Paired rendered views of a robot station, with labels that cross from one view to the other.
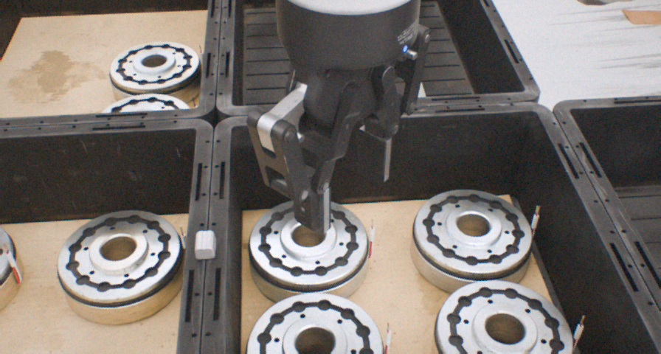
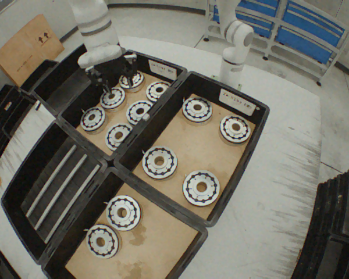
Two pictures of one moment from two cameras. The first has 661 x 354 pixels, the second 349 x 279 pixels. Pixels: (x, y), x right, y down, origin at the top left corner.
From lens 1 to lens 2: 0.61 m
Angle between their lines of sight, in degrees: 70
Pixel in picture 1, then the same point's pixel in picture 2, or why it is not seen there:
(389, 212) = (96, 142)
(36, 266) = (180, 183)
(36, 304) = (185, 170)
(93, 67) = (118, 270)
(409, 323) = (119, 115)
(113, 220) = (154, 175)
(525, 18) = not seen: hidden behind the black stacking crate
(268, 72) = not seen: hidden behind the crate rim
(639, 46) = (8, 175)
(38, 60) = not seen: outside the picture
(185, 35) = (81, 261)
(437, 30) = (30, 195)
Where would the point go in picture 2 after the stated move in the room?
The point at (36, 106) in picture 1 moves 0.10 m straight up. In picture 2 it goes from (147, 262) to (139, 271)
